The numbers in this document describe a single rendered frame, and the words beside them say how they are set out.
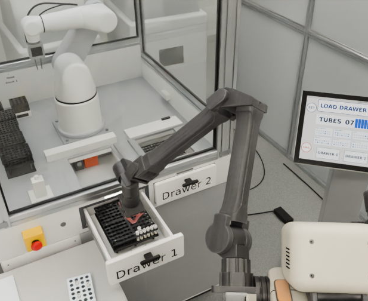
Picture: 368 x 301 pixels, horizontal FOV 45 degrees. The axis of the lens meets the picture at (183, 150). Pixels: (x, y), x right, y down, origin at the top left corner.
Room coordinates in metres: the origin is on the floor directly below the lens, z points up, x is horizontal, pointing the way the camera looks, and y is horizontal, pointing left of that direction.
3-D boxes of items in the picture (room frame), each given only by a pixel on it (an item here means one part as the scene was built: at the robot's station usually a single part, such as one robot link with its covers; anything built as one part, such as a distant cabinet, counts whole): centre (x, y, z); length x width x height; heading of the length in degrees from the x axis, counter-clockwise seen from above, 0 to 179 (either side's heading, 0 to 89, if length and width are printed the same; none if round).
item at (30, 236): (1.16, 0.56, 0.88); 0.07 x 0.05 x 0.07; 117
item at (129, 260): (1.06, 0.14, 0.87); 0.29 x 0.02 x 0.11; 117
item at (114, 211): (1.24, 0.23, 0.87); 0.22 x 0.18 x 0.06; 27
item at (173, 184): (1.47, -0.01, 0.87); 0.29 x 0.02 x 0.11; 117
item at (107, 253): (1.25, 0.23, 0.86); 0.40 x 0.26 x 0.06; 27
